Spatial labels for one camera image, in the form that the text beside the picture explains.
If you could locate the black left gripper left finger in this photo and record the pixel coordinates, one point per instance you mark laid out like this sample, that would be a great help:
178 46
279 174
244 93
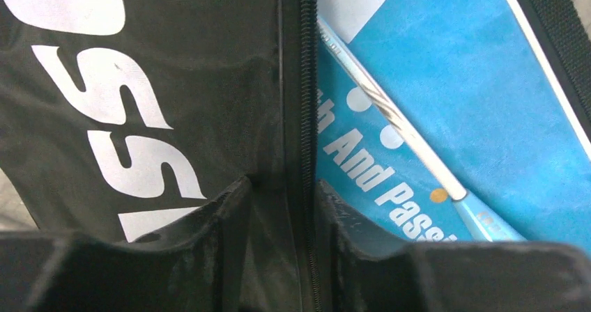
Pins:
193 264

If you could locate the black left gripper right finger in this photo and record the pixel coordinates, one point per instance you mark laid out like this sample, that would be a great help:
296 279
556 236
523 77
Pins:
365 268

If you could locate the black racket cover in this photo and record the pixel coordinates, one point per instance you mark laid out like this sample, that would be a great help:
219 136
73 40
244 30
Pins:
119 117

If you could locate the blue racket cover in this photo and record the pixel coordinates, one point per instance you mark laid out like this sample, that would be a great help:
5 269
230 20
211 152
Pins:
500 89

